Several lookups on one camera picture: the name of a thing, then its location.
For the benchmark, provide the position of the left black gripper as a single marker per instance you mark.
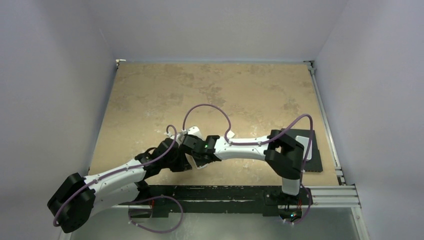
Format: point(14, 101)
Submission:
point(183, 164)

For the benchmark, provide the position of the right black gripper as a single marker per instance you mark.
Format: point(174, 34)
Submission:
point(197, 156)

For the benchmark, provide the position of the white battery cover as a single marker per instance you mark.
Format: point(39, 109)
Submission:
point(230, 134)

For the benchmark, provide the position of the white red remote control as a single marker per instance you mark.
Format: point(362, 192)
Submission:
point(195, 164)

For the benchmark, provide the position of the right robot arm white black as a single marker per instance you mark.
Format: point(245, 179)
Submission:
point(283, 153)

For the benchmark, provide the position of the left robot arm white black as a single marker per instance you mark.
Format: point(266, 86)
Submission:
point(79, 197)

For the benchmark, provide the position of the white device on box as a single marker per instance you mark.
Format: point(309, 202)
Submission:
point(308, 145)

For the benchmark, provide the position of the black perforated box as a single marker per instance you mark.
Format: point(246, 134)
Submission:
point(315, 164)

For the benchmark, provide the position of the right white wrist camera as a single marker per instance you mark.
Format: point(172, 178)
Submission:
point(193, 130)

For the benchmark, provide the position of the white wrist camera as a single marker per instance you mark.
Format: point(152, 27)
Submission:
point(193, 130)
point(174, 135)

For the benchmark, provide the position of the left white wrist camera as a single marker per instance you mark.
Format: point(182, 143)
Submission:
point(174, 135)

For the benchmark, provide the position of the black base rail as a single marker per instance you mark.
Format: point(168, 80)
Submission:
point(268, 201)

